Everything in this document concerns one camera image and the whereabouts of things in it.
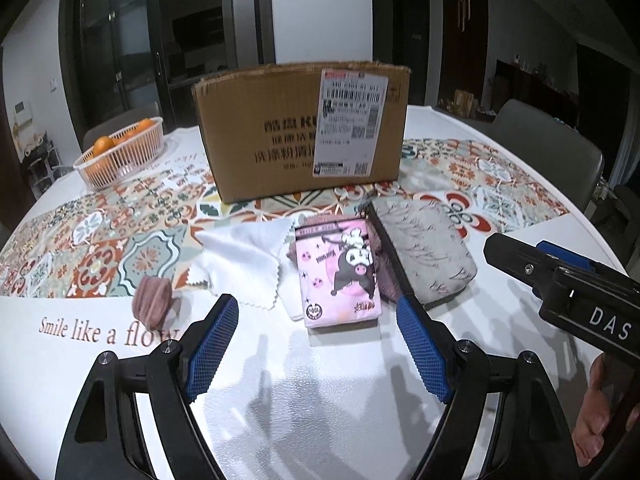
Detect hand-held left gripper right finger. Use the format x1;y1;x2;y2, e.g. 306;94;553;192
395;295;583;480

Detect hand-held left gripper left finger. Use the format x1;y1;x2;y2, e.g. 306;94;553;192
54;293;241;480

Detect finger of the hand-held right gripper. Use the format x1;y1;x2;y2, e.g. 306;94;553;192
537;241;628;276
483;232;556;291

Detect mauve sock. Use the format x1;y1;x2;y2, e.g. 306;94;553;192
131;275;183;326

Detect white towel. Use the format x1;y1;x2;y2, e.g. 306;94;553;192
277;262;307;322

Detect white cloth with zigzag edge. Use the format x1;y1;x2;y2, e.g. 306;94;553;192
187;217;296;311

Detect pink cartoon tissue packet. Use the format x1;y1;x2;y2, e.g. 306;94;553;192
292;217;383;332

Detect cardboard box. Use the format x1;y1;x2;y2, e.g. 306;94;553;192
191;61;412;206

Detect person's right hand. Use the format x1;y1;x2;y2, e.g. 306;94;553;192
571;354;632;473

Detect grey dining chair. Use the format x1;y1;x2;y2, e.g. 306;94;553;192
477;99;605;203
82;101;163;151

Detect tile patterned tablecloth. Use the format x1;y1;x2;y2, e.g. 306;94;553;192
0;105;631;480

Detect yellow packages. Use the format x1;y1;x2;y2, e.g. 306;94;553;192
452;89;476;118

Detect dark sideboard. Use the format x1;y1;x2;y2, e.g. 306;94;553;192
495;60;581;121

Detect white plastic fruit basket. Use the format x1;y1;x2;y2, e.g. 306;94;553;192
73;116;167;191

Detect pile of oranges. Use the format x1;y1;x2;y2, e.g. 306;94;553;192
92;119;153;157

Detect dark interior door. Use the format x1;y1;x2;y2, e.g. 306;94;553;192
392;0;431;108

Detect shoe rack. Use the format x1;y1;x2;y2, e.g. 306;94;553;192
22;132;68;196

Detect brown entrance door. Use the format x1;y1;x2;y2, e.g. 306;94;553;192
0;45;36;231

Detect kitchen range hood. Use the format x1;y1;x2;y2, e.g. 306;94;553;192
172;10;223;53

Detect sliding glass door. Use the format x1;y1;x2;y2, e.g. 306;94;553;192
60;0;231;136

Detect dark wardrobe with handles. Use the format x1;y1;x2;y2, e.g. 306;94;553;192
440;0;488;106

